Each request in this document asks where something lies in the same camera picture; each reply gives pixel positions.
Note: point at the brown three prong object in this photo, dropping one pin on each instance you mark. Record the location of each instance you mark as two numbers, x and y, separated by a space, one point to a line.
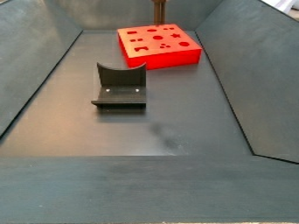
160 11

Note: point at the black curved fixture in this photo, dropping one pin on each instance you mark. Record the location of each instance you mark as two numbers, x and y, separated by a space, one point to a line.
122 86

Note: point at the red block with shaped holes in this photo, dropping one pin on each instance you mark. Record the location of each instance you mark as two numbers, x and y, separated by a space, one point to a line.
160 46

